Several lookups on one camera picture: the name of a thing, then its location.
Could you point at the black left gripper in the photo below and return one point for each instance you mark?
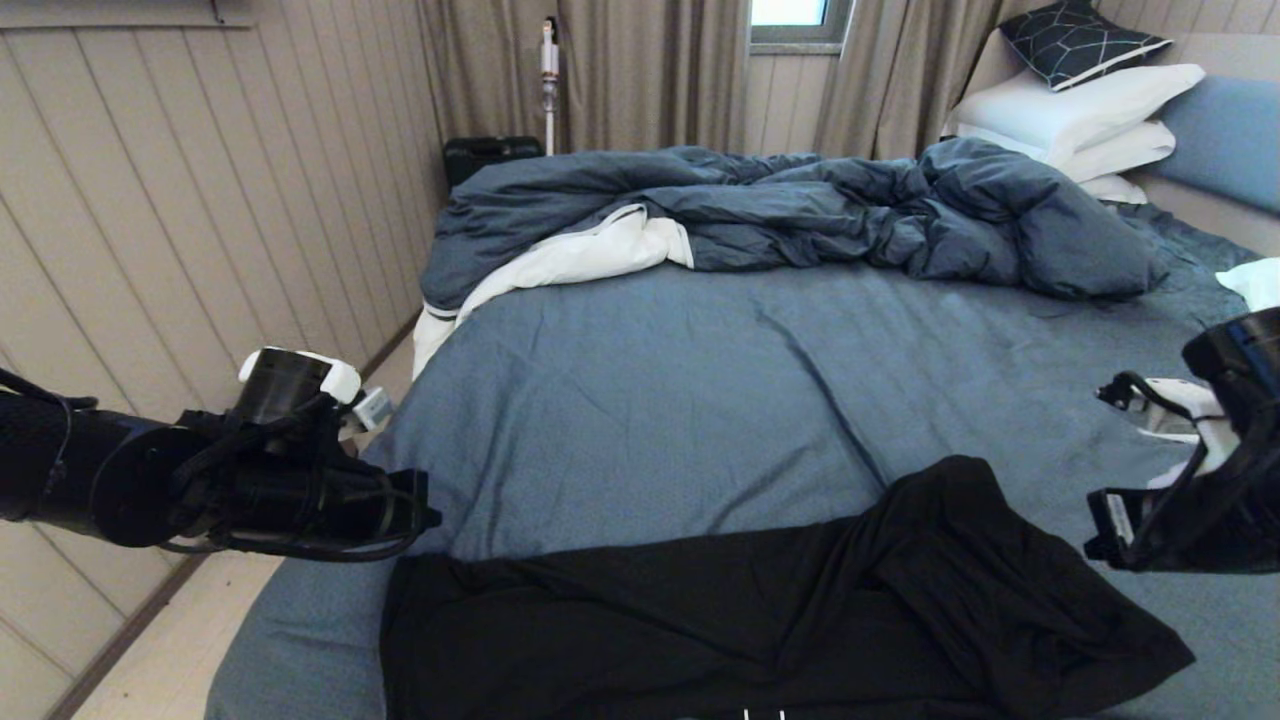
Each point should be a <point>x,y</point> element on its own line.
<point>300,500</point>

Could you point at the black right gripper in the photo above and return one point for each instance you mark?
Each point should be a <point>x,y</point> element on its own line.
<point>1190,530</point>

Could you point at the black moon print T-shirt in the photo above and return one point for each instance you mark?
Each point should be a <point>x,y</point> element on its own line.
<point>750,620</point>

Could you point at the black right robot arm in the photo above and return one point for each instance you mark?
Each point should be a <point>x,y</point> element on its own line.
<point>1245,350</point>

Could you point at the blue bed sheet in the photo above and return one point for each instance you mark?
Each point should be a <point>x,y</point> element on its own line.
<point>650,400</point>

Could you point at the white cloth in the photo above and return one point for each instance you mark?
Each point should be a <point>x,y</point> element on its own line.
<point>1255,285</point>

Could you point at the white sheet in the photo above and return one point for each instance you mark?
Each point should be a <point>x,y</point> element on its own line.
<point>580,256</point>

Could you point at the white pillow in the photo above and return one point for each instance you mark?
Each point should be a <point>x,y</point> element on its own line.
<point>1113,189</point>
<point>1123,151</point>
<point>1073,106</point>

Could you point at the black hard case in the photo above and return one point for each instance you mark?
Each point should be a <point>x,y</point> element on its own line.
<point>480,156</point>

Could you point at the blue headboard cushion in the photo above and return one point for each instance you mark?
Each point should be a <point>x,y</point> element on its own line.
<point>1233,136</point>

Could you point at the white stick vacuum cleaner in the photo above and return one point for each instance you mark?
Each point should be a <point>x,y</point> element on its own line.
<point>549,96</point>

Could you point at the crumpled blue duvet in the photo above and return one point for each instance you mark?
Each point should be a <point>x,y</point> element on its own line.
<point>800,207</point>

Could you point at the beige curtain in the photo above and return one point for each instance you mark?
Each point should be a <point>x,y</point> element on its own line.
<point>890,76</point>
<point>640,76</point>

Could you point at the dark patterned pillow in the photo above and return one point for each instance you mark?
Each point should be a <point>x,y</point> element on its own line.
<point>1073,41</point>

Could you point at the grey framed window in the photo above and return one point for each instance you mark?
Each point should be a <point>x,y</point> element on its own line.
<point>790,13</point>

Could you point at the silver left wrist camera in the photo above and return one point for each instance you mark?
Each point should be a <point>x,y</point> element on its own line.
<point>372,408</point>

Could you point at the beige upholstered bed frame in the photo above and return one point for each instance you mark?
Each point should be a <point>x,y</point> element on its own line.
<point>1223,228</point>

